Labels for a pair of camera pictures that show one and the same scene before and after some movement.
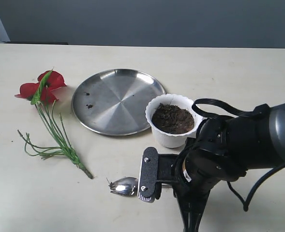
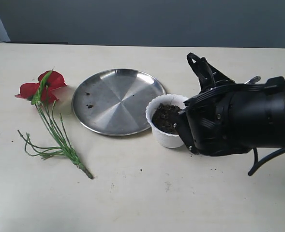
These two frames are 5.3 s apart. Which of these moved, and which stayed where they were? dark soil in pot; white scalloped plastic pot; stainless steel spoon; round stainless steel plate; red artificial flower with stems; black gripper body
Moved: black gripper body; stainless steel spoon
Stayed: red artificial flower with stems; dark soil in pot; round stainless steel plate; white scalloped plastic pot
